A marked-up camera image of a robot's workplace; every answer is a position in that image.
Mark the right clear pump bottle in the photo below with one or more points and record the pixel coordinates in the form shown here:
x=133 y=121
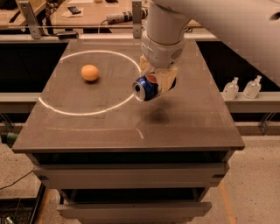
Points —
x=252 y=88

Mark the black phone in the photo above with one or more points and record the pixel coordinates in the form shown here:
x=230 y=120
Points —
x=74 y=10

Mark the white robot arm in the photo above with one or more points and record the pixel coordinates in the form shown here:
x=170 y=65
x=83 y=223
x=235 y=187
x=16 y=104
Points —
x=251 y=28

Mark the left metal bracket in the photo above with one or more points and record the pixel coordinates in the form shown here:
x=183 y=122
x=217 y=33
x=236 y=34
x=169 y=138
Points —
x=32 y=22

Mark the grey drawer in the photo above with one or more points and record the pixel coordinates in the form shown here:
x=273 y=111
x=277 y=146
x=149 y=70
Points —
x=131 y=176
x=135 y=212

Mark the grey drawer cabinet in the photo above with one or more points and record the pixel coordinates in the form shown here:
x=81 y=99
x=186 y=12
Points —
x=79 y=122

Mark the lower grey drawer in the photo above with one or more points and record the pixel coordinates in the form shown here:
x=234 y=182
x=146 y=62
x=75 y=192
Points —
x=135 y=212

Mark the black floor crate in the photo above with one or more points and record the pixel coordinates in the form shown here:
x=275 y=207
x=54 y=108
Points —
x=21 y=210

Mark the orange fruit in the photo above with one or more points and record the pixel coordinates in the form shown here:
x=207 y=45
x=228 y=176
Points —
x=90 y=73

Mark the metal bracket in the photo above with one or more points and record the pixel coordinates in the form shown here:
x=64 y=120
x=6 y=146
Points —
x=137 y=18
x=32 y=22

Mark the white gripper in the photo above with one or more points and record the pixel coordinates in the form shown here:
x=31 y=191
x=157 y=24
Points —
x=161 y=54

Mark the upper grey drawer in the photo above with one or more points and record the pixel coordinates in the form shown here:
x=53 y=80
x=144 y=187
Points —
x=131 y=176

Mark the middle metal bracket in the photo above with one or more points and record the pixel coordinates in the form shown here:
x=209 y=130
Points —
x=137 y=18

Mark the blue pepsi can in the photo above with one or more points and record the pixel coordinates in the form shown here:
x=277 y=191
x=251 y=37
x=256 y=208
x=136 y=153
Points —
x=146 y=87

